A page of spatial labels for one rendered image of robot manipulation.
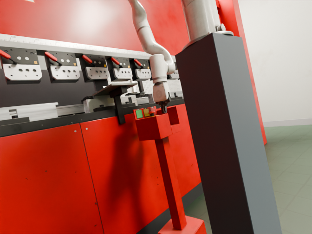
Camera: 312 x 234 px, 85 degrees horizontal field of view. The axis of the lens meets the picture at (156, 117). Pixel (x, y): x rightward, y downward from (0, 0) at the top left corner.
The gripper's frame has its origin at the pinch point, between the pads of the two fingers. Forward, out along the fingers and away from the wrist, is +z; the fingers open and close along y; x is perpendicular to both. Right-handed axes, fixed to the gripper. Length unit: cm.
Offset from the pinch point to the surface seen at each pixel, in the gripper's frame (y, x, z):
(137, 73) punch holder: -35, 19, -31
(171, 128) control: 6.4, -4.3, 10.9
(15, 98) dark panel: -97, -49, -24
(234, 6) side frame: -1, 202, -128
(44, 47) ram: -43, -42, -44
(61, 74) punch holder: -41, -37, -29
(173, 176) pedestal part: 3.6, -5.1, 38.1
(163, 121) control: 6.0, -10.2, 5.7
